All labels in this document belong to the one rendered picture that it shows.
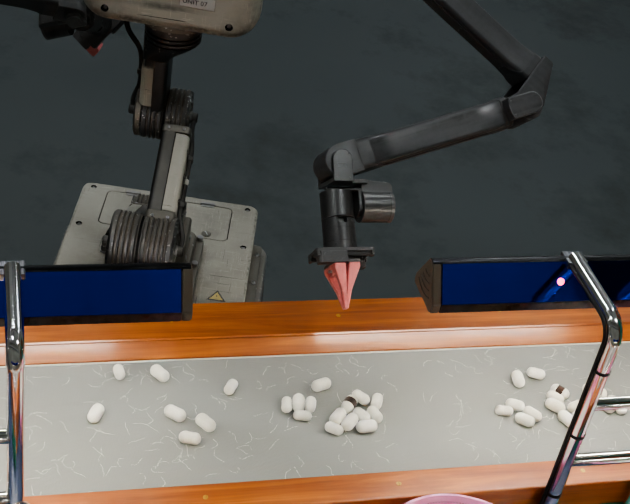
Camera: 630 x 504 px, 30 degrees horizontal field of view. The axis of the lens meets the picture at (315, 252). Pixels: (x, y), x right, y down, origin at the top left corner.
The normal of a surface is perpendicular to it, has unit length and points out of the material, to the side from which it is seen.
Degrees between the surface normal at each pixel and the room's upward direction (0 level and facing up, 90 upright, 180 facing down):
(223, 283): 0
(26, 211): 0
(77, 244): 0
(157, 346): 45
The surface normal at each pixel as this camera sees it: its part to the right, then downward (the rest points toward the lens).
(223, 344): 0.26, -0.13
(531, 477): 0.14, -0.79
